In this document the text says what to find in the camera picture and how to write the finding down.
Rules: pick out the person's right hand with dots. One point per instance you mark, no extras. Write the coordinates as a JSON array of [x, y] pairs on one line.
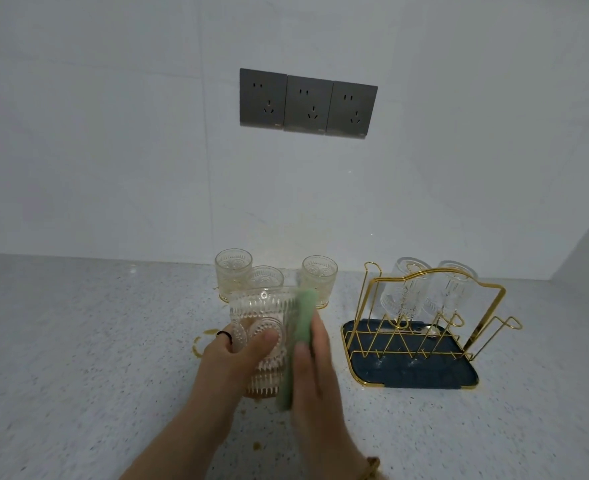
[[319, 409]]

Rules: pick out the person's left hand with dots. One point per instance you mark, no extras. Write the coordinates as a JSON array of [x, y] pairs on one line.
[[219, 379]]

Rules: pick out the single embossed clear glass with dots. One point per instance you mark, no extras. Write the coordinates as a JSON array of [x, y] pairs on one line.
[[404, 287], [259, 309], [452, 289]]

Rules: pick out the green cloth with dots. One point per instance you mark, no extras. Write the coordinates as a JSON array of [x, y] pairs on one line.
[[299, 314]]

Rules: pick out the cluster of embossed glasses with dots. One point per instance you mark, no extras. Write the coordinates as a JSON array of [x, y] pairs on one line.
[[319, 279]]

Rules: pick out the small clear round piece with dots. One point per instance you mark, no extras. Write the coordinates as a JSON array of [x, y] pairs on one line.
[[432, 330]]

